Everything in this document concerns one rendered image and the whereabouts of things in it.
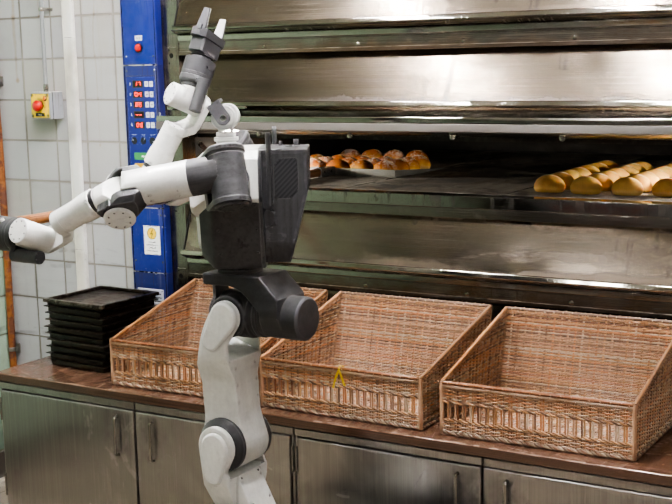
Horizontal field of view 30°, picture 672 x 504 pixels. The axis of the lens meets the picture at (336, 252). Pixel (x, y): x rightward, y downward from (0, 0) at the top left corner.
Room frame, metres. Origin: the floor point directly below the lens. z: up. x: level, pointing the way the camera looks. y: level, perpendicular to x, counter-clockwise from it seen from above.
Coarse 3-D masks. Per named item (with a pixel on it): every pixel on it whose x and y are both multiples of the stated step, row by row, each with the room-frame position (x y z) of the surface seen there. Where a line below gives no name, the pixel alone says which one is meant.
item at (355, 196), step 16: (320, 192) 4.12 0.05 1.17; (336, 192) 4.08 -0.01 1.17; (352, 192) 4.05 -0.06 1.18; (368, 192) 4.02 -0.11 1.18; (384, 192) 4.00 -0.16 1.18; (400, 192) 3.99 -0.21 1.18; (416, 192) 3.97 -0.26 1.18; (432, 192) 3.96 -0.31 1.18; (464, 208) 3.84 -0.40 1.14; (480, 208) 3.81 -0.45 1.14; (496, 208) 3.79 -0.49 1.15; (512, 208) 3.76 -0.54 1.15; (528, 208) 3.73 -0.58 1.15; (544, 208) 3.71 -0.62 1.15; (560, 208) 3.68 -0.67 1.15; (576, 208) 3.65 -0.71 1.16; (592, 208) 3.63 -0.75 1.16; (608, 208) 3.60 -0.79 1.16; (624, 208) 3.58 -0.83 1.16; (640, 208) 3.55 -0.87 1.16; (656, 208) 3.53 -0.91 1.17
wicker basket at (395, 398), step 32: (320, 320) 3.93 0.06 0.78; (352, 320) 4.00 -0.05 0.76; (384, 320) 3.93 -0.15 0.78; (416, 320) 3.88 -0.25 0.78; (448, 320) 3.82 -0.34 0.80; (480, 320) 3.68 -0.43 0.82; (288, 352) 3.78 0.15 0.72; (320, 352) 3.93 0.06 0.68; (352, 352) 3.97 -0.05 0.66; (384, 352) 3.91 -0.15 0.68; (416, 352) 3.85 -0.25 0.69; (448, 352) 3.51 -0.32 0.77; (288, 384) 3.61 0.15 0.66; (320, 384) 3.54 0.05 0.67; (352, 384) 3.49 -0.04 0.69; (384, 384) 3.43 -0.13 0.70; (416, 384) 3.37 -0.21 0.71; (352, 416) 3.49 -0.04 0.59; (384, 416) 3.43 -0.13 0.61; (416, 416) 3.38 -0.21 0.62
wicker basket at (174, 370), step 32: (192, 288) 4.33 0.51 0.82; (320, 288) 4.09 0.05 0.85; (160, 320) 4.17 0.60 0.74; (192, 320) 4.31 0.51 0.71; (128, 352) 3.92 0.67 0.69; (160, 352) 3.85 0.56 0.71; (192, 352) 3.79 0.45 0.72; (128, 384) 3.92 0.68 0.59; (160, 384) 3.86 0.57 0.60; (192, 384) 3.79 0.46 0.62
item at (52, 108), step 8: (32, 96) 4.68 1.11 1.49; (40, 96) 4.66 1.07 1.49; (48, 96) 4.64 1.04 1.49; (56, 96) 4.67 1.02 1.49; (48, 104) 4.64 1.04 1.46; (56, 104) 4.66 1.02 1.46; (32, 112) 4.68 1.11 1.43; (40, 112) 4.66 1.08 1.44; (48, 112) 4.64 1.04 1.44; (56, 112) 4.66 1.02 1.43
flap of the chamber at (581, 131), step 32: (160, 128) 4.27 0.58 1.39; (256, 128) 4.06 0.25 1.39; (288, 128) 4.00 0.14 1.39; (320, 128) 3.94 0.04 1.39; (352, 128) 3.88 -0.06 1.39; (384, 128) 3.82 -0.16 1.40; (416, 128) 3.76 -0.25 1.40; (448, 128) 3.71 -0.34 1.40; (480, 128) 3.65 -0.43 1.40; (512, 128) 3.60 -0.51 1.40; (544, 128) 3.55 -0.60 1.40; (576, 128) 3.50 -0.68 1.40; (608, 128) 3.45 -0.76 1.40; (640, 128) 3.41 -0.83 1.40
